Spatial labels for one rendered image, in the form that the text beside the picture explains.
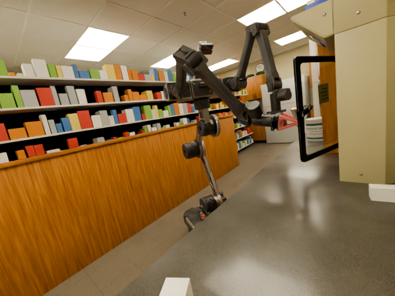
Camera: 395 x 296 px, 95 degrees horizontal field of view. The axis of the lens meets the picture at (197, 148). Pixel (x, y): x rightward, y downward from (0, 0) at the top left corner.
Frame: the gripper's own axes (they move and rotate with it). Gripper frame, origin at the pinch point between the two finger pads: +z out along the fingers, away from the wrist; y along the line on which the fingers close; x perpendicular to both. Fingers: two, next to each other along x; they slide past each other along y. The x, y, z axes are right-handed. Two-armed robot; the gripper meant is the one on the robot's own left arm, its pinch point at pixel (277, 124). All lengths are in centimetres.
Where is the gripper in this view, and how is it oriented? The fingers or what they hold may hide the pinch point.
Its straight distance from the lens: 127.4
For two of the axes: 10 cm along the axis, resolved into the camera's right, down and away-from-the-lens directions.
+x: 6.4, -2.5, 7.3
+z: 1.7, 9.7, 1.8
